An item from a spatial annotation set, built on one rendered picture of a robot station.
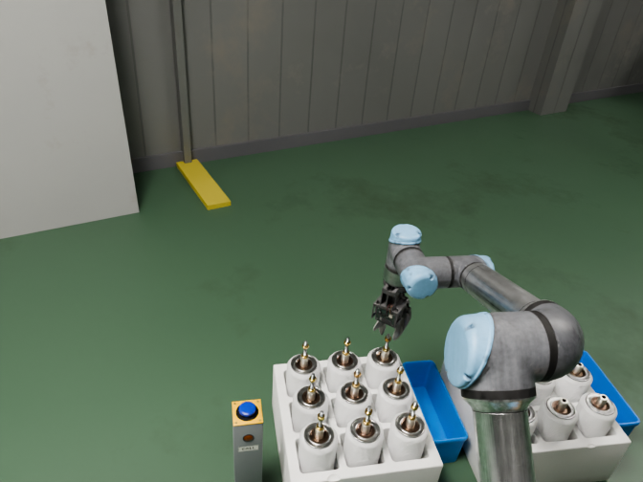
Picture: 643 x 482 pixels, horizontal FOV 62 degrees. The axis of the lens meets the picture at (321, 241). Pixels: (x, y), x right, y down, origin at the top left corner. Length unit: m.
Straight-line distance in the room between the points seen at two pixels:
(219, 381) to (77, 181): 1.22
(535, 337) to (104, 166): 2.11
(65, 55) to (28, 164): 0.48
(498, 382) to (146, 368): 1.31
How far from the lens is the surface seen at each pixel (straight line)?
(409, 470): 1.48
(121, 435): 1.77
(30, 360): 2.06
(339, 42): 3.35
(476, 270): 1.23
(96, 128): 2.58
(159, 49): 2.94
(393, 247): 1.31
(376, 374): 1.59
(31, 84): 2.52
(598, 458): 1.77
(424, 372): 1.85
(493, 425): 0.91
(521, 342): 0.90
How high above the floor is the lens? 1.38
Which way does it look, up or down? 34 degrees down
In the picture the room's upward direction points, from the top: 5 degrees clockwise
